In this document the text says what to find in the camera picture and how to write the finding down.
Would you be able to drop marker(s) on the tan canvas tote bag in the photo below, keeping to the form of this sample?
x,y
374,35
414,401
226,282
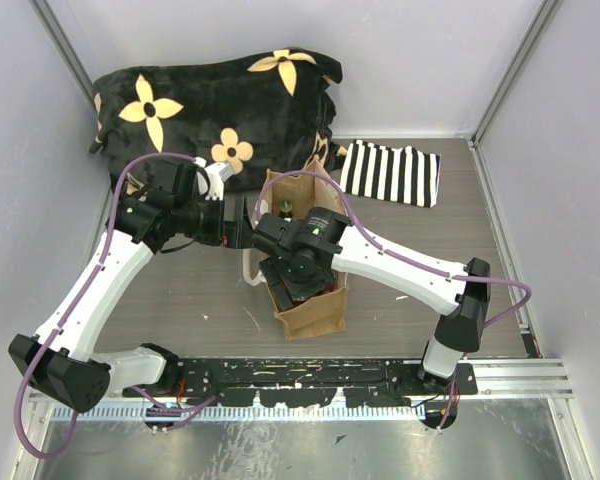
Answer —
x,y
307,188

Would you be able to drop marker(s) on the green Perrier glass bottle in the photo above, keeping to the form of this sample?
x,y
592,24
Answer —
x,y
285,209

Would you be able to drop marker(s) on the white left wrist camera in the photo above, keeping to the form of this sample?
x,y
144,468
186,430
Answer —
x,y
212,177

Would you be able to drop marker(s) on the black floral plush blanket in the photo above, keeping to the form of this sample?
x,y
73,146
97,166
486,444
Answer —
x,y
264,112

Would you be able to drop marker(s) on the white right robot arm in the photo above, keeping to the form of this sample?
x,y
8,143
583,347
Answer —
x,y
457,292

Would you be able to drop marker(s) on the black white striped cloth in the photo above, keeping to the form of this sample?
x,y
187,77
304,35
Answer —
x,y
402,175

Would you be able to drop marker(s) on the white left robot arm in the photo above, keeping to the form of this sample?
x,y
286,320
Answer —
x,y
186,197

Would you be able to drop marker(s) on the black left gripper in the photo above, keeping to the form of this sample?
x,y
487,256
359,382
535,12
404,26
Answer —
x,y
233,233

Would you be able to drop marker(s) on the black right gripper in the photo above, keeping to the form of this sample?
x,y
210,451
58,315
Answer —
x,y
273,272

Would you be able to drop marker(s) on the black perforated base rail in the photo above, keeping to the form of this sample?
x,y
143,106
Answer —
x,y
304,382

